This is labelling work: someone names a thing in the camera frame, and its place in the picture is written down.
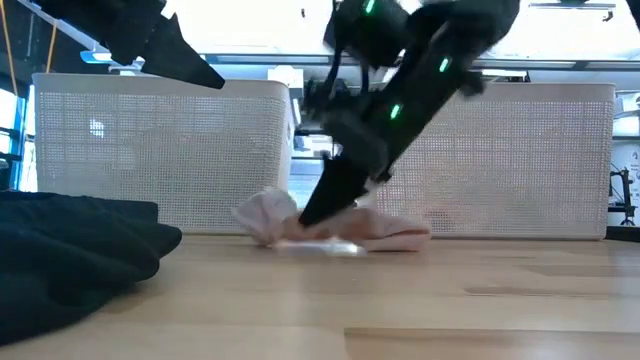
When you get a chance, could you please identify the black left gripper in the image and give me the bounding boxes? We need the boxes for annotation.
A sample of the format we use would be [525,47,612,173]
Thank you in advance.
[34,0,226,91]

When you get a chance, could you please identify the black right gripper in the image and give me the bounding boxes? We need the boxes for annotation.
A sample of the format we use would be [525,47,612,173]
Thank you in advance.
[298,107,397,229]

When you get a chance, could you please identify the light pink sock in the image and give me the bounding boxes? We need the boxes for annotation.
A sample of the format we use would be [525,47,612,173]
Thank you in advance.
[279,207,433,254]

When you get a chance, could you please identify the white pinkish cloth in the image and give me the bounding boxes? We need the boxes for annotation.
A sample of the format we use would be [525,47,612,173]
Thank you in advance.
[232,187,301,247]

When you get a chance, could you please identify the white perforated plastic basket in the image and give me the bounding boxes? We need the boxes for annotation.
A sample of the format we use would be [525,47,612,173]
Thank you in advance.
[32,73,295,236]
[373,82,616,241]

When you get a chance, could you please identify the black garment with white stripes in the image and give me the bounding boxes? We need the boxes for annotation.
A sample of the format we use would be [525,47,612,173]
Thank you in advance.
[0,191,184,347]

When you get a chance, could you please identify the black tripod stand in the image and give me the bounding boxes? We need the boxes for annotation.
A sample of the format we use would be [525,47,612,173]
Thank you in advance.
[607,167,639,227]

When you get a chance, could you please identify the long horizontal ceiling rail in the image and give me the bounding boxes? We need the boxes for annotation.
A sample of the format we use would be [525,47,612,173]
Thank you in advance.
[79,49,640,71]

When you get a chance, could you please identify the yellow hanging cable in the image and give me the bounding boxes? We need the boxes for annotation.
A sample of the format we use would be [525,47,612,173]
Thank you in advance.
[45,22,57,74]
[0,0,16,96]

